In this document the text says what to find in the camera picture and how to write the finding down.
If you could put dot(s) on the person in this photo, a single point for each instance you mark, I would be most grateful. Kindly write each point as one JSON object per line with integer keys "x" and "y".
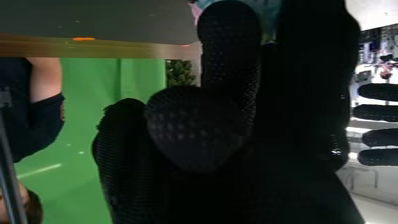
{"x": 41, "y": 120}

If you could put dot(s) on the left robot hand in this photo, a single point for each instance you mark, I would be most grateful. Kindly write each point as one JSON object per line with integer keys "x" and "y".
{"x": 382, "y": 113}

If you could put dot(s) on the dark mat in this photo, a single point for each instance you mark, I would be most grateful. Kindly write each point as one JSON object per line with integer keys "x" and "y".
{"x": 89, "y": 16}

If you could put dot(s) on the black stand pole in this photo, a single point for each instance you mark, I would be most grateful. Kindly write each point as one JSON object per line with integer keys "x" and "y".
{"x": 9, "y": 166}

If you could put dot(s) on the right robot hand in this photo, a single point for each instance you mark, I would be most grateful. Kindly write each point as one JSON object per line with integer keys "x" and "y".
{"x": 195, "y": 133}

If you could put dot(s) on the white sheet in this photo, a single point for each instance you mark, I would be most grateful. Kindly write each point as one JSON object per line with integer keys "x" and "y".
{"x": 378, "y": 11}

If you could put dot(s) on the pale pink flower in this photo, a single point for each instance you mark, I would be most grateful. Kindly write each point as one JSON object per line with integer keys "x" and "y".
{"x": 194, "y": 10}

